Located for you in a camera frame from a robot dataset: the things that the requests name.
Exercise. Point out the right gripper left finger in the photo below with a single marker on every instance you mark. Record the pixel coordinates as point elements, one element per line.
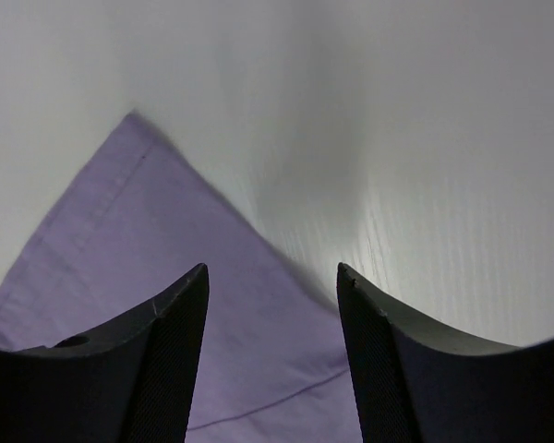
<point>131,379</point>

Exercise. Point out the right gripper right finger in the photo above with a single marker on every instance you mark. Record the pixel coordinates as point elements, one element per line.
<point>416,379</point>

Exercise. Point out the purple t-shirt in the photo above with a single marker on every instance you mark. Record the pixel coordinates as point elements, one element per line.
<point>137,217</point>

